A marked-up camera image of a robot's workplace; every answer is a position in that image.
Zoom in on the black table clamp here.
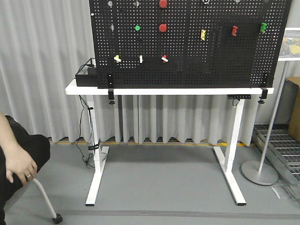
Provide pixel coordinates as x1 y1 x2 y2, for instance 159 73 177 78
258 73 268 104
107 73 115 105

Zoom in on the red push button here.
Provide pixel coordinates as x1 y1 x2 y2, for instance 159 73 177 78
158 23 167 33
158 0 168 8

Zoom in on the yellow toggle lever switch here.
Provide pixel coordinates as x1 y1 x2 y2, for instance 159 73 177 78
201 30 206 41

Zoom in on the yellow rotary selector switch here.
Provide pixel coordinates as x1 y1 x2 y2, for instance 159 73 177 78
113 55 121 63

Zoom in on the seated person's hand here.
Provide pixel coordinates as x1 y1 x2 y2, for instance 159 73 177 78
5 146 38 186

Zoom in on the grey round-base sign stand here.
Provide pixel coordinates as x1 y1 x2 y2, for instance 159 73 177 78
241 61 290 186

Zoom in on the black power cable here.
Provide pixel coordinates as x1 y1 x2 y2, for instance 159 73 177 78
75 95 107 169

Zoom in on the white standing desk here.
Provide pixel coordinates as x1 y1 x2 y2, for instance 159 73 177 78
65 79 274 206

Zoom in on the grey chair leg with caster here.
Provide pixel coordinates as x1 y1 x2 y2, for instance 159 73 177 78
32 178 63 224

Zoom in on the red rotary selector switch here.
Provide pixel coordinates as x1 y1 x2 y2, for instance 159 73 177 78
161 55 168 63

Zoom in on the white framed poster sign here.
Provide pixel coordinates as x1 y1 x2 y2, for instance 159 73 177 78
278 28 300 61

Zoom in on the right black table clamp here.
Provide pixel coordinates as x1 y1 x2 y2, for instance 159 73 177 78
258 73 268 104

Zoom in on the black electronics box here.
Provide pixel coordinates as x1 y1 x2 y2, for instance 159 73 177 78
75 58 98 87

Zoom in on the left black table clamp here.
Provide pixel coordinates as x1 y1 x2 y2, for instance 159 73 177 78
107 73 115 105

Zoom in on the upper red push button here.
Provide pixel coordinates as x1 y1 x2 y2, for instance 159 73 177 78
158 0 168 8

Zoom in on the red toggle lever switch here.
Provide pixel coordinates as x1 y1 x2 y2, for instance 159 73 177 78
232 26 238 37

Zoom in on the seated person's forearm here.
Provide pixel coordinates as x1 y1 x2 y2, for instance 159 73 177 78
0 113 19 156

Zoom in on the metal floor grating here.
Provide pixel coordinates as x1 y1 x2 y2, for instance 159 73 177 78
252 125 300 201

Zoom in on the brown cardboard box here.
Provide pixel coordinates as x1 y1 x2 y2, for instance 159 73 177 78
287 77 300 142

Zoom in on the desk height control panel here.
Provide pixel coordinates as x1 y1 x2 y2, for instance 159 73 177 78
227 94 251 100

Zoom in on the lower red push button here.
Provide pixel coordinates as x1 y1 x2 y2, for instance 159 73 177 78
158 23 167 33

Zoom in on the green toggle lever switch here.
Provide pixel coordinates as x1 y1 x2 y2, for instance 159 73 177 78
260 22 267 34

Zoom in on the grey pleated curtain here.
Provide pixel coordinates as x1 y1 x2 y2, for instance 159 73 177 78
0 0 300 145

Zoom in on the black perforated pegboard panel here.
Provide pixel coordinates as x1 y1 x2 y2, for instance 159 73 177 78
90 0 291 89

